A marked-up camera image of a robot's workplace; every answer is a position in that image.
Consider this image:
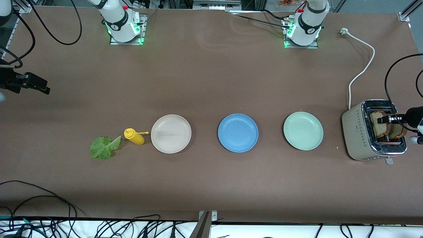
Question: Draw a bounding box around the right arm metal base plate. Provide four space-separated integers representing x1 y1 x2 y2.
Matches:
110 15 147 45

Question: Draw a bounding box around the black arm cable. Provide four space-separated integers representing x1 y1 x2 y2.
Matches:
0 0 83 66
384 54 423 114

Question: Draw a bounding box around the white toaster power cord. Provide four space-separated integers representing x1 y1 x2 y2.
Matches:
340 28 375 110

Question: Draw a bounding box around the beige plate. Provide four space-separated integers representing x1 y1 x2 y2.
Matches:
151 114 192 154

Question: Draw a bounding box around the aluminium frame profile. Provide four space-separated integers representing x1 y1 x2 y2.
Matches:
398 0 419 22
13 0 45 14

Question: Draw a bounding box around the green lettuce leaf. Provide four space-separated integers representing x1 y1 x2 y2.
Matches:
90 136 122 160

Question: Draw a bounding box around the yellow mustard squeeze bottle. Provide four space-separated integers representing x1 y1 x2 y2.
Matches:
124 128 149 146

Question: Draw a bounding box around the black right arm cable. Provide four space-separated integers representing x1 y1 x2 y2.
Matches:
0 0 83 66

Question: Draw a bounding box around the brown bread slice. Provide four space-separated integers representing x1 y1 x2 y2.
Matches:
370 111 392 139
388 122 407 139

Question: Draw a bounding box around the light green plate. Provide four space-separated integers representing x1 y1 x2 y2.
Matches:
283 111 324 151

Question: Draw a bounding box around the black base cable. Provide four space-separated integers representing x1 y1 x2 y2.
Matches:
228 9 291 28

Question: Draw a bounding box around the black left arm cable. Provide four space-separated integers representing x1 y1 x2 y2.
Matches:
384 54 423 114

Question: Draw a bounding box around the blue plate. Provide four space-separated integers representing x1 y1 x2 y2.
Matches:
218 113 259 153

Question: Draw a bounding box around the grey metal box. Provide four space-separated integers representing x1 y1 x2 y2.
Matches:
193 0 242 10

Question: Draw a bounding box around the teal cable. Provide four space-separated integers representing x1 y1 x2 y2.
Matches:
0 215 47 237

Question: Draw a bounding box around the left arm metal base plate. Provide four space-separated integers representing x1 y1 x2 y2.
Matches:
283 18 319 49

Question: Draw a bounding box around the metal table edge bracket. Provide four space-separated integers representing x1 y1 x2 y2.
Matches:
190 211 218 238

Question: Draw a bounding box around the beige chrome toaster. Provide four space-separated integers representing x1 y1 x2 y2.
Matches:
342 99 407 165

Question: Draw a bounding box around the long black looped cable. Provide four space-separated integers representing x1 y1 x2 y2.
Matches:
0 180 85 232

